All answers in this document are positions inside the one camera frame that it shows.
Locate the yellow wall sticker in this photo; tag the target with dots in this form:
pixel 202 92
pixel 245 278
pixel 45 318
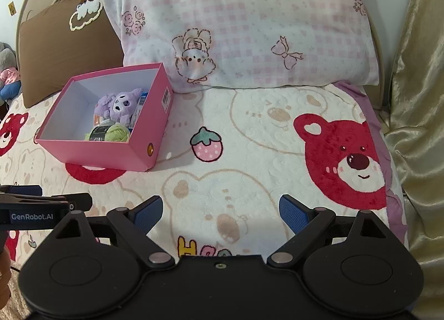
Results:
pixel 12 7

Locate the pink plush toy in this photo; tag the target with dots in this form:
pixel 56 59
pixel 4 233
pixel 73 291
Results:
pixel 9 76

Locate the pink checked white pillow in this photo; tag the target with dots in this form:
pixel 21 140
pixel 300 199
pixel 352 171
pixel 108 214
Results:
pixel 242 28

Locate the grey plush toy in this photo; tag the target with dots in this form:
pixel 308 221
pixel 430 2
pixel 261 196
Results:
pixel 7 56

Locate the pink cardboard box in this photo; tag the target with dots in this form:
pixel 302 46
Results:
pixel 145 132

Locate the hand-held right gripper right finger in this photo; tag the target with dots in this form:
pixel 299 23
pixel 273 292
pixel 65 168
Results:
pixel 295 214

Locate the purple plush toy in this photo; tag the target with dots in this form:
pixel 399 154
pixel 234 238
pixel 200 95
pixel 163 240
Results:
pixel 119 104

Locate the blue plush toy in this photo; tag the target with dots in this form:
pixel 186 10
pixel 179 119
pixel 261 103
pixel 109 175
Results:
pixel 10 91

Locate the person's left hand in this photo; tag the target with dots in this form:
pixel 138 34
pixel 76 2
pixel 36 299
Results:
pixel 3 275

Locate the blue snack packet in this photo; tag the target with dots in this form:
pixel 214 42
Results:
pixel 137 111

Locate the bear print blanket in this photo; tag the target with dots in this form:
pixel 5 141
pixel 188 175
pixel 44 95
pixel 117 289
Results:
pixel 242 167

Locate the cream satin curtain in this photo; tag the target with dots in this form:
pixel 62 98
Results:
pixel 416 97

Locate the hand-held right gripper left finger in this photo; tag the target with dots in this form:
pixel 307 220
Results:
pixel 149 212

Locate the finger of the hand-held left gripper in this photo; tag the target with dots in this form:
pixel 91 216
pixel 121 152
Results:
pixel 20 189
pixel 79 201

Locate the brown pillow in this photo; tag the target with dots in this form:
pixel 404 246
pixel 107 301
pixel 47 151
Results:
pixel 69 56

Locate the green yarn ball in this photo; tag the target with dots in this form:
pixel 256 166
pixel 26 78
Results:
pixel 116 132

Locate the clear case with orange label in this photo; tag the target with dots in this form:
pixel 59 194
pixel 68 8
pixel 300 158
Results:
pixel 99 119

